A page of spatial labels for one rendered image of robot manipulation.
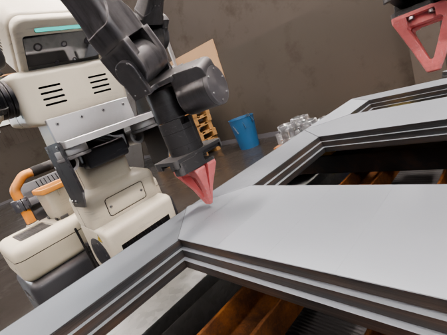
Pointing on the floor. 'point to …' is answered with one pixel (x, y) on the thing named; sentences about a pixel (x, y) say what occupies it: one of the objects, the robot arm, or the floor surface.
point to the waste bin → (245, 131)
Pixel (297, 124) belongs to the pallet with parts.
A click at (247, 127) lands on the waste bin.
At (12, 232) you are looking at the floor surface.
